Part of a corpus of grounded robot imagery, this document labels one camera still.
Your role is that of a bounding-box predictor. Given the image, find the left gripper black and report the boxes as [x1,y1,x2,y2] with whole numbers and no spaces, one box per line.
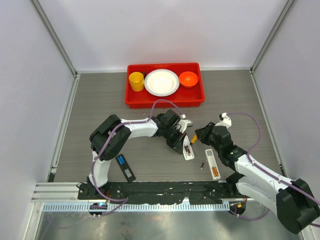
[163,126,187,155]

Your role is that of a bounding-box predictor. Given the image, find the orange handled screwdriver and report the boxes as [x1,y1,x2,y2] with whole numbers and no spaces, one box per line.
[190,134,198,145]

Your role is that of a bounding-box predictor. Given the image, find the white remote control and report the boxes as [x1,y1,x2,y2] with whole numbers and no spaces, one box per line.
[182,135,195,161]

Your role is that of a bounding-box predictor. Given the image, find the black remote blue batteries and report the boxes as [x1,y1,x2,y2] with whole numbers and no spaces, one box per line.
[115,154,136,183]

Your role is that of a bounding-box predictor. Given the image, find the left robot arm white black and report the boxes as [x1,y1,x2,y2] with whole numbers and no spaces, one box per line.
[87,109,195,200]

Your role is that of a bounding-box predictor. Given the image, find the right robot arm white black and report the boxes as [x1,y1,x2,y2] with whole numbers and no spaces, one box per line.
[195,122,320,234]

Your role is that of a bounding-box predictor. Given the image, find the white remote orange batteries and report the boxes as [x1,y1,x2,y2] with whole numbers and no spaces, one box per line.
[205,149,221,180]

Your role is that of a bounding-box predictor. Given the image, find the white paper plate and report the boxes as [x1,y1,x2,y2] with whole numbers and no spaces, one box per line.
[144,69,180,97]

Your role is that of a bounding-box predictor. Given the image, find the orange AAA battery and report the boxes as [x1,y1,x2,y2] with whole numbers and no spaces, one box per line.
[212,167,219,178]

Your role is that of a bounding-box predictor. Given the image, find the red plastic tray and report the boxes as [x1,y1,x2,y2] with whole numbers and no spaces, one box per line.
[124,62,206,109]

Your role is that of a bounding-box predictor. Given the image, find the orange plastic bowl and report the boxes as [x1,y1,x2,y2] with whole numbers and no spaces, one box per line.
[179,71,199,88]

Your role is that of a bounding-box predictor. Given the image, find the yellow plastic cup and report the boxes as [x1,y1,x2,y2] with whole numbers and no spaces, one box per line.
[128,72,145,92]

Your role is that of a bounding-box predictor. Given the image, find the blue AAA battery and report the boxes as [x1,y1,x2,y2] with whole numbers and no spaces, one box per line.
[117,155,126,165]

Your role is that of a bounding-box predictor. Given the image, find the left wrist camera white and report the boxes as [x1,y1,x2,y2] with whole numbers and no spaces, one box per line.
[177,114,193,133]

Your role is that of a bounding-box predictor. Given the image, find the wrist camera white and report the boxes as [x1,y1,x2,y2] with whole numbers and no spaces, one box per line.
[177,114,193,133]
[214,112,232,129]

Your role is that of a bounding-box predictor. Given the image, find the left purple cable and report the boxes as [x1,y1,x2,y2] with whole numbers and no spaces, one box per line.
[89,99,186,217]

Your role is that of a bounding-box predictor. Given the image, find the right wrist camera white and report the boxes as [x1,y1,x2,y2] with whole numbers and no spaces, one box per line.
[214,112,232,129]

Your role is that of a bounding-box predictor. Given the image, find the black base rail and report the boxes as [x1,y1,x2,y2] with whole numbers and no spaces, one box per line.
[76,181,249,205]

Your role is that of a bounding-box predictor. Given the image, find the white slotted cable duct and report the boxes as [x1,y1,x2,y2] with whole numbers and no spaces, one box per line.
[42,201,230,213]

